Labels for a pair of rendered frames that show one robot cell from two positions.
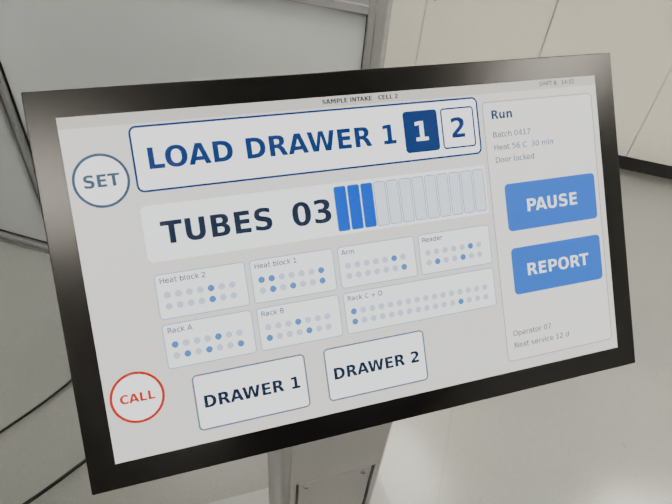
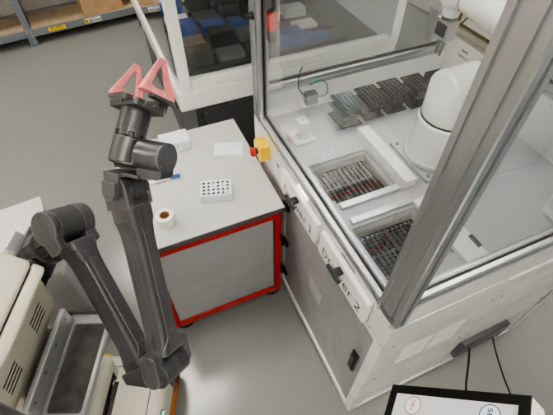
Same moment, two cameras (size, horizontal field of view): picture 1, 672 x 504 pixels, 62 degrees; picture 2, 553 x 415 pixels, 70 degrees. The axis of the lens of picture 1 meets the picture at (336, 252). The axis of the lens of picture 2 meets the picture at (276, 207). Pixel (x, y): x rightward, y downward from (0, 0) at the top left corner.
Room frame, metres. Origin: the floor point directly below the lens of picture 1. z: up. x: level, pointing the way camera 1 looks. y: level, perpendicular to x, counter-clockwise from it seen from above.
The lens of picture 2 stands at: (0.19, -0.23, 1.95)
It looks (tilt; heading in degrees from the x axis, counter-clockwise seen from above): 50 degrees down; 137
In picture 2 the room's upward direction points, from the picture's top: straight up
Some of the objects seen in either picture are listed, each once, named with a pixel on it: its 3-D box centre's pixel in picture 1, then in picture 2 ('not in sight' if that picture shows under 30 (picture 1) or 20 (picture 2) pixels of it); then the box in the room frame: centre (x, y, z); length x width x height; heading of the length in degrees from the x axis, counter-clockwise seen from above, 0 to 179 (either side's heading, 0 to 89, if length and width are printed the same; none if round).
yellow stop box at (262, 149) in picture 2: not in sight; (261, 149); (-0.75, 0.56, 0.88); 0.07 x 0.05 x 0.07; 160
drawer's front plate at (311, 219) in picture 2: not in sight; (299, 204); (-0.43, 0.46, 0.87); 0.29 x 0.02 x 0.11; 160
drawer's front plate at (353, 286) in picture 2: not in sight; (342, 274); (-0.13, 0.36, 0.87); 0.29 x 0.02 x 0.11; 160
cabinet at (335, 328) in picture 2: not in sight; (391, 246); (-0.22, 0.90, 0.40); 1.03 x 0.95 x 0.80; 160
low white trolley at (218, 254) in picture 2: not in sight; (205, 230); (-0.92, 0.32, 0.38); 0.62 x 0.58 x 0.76; 160
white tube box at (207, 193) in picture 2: not in sight; (216, 190); (-0.77, 0.33, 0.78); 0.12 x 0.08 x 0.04; 55
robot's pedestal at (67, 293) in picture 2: not in sight; (50, 284); (-1.14, -0.37, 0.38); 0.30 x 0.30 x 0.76; 78
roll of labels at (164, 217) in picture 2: not in sight; (165, 218); (-0.78, 0.10, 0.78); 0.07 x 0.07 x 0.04
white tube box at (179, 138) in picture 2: not in sight; (174, 142); (-1.13, 0.37, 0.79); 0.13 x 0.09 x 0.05; 69
